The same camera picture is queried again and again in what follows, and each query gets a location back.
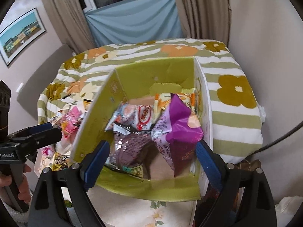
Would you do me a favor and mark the dull purple snack bag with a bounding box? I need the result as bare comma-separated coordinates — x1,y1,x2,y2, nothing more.
105,124,155,179

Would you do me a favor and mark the bright purple chip bag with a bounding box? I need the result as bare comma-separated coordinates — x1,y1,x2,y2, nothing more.
151,105,204,177

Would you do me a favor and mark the beige curtain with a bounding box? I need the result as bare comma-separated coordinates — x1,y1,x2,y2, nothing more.
175,0,232,45
42,0,95,53

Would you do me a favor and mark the right beige curtain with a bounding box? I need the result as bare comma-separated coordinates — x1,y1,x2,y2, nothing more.
175,0,232,45

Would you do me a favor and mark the left hand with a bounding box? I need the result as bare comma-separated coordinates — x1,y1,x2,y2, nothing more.
1,164,31,206

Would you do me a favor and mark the blue hanging cloth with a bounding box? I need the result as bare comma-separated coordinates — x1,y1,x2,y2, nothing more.
85,0,184,46

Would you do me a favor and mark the pink marshmallow bag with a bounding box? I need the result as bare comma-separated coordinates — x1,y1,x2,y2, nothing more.
60,106,84,139

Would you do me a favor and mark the white wall switch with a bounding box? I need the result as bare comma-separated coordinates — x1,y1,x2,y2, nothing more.
16,82,24,93

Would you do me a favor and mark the grey headboard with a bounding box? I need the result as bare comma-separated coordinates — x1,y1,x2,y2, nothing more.
17,44,73,119

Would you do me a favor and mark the pink white wrinkled bag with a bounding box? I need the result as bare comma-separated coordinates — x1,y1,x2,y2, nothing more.
40,145,55,157

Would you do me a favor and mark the left beige curtain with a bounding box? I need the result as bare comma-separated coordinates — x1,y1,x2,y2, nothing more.
42,0,95,53

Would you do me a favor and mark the floral striped bed blanket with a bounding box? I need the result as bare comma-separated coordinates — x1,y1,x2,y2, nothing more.
37,38,263,164

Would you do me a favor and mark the small yellow black snack bag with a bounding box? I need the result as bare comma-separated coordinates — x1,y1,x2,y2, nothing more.
51,152,70,171

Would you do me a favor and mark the framed houses picture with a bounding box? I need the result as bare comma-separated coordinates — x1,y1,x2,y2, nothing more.
0,8,46,67

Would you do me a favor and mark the black curved cable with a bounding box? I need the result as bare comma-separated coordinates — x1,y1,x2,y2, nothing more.
253,120,303,155

